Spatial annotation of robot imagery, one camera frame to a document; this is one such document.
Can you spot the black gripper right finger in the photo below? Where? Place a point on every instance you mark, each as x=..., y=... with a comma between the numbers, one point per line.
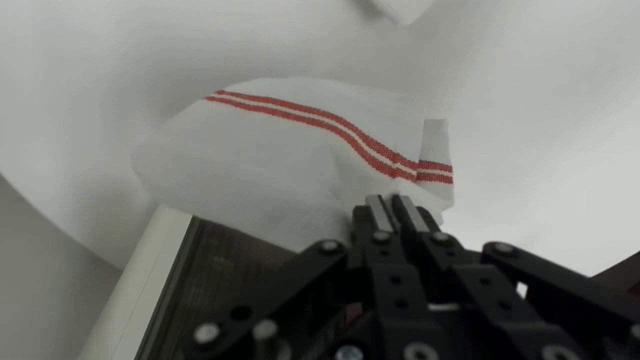
x=521, y=304

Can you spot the white three-tier storage cabinet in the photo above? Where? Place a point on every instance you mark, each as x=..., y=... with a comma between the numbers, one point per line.
x=178, y=269

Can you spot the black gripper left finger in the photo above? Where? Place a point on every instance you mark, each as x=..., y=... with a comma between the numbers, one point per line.
x=328, y=302

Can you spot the white cloth with red stripes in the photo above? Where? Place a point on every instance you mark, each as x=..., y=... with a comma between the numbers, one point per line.
x=288, y=159

